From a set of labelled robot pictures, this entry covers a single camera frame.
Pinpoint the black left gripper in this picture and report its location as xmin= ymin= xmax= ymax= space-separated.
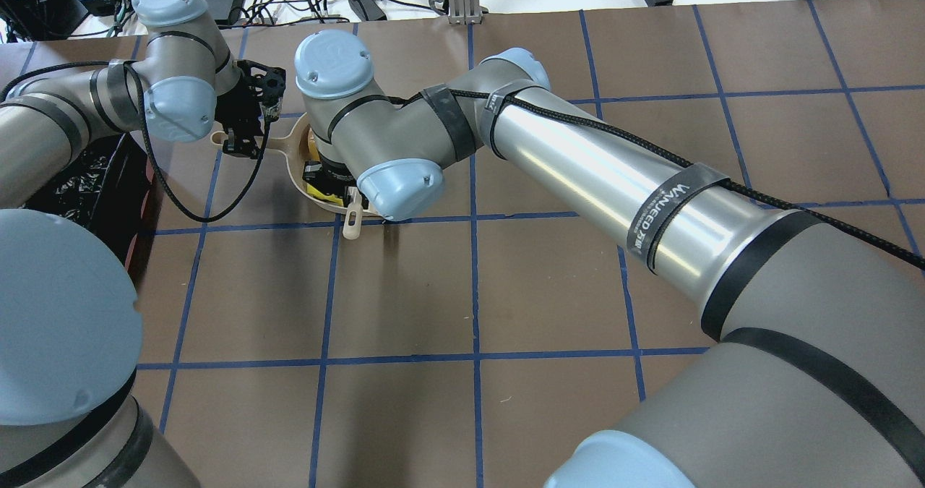
xmin=215 ymin=60 xmax=286 ymax=160

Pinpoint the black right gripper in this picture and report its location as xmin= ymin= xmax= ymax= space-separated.
xmin=303 ymin=159 xmax=370 ymax=210

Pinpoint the yellow green sponge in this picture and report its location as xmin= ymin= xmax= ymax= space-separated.
xmin=304 ymin=182 xmax=350 ymax=207

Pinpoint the beige hand brush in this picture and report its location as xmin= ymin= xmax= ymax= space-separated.
xmin=343 ymin=187 xmax=364 ymax=240

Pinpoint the beige plastic dustpan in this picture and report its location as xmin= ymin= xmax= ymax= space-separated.
xmin=208 ymin=115 xmax=349 ymax=225

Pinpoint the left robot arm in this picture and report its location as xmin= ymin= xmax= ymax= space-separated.
xmin=1 ymin=0 xmax=285 ymax=487

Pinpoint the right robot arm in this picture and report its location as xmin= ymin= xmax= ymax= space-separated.
xmin=294 ymin=30 xmax=923 ymax=487

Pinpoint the bin with black bag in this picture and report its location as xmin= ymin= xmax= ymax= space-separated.
xmin=23 ymin=134 xmax=159 ymax=286

